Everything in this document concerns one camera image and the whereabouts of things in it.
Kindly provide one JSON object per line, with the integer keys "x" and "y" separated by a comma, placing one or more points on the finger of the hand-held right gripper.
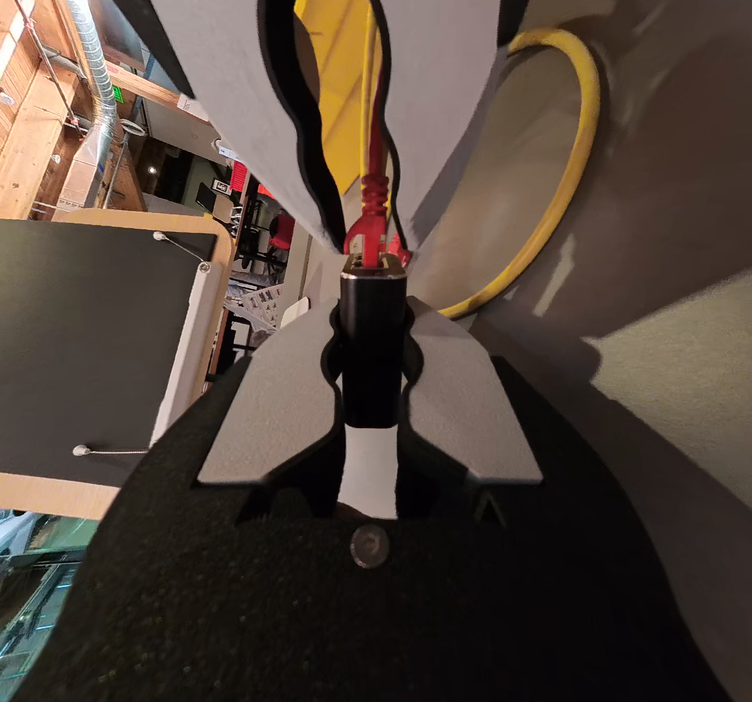
{"x": 217, "y": 68}
{"x": 440, "y": 56}

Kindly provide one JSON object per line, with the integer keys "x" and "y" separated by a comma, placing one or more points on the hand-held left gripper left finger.
{"x": 276, "y": 408}

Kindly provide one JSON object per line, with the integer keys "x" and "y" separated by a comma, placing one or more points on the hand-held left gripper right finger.
{"x": 470, "y": 408}

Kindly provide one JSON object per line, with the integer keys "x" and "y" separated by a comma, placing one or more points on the yellow plastic bin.
{"x": 338, "y": 38}

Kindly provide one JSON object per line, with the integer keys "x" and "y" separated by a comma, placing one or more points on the black ethernet adapter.
{"x": 373, "y": 361}

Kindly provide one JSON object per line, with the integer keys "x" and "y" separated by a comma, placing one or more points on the printed paper sheet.
{"x": 261, "y": 302}

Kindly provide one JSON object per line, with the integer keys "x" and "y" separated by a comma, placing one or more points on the red chair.
{"x": 282, "y": 232}

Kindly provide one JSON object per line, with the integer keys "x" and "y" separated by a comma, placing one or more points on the silver ventilation duct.
{"x": 88, "y": 38}

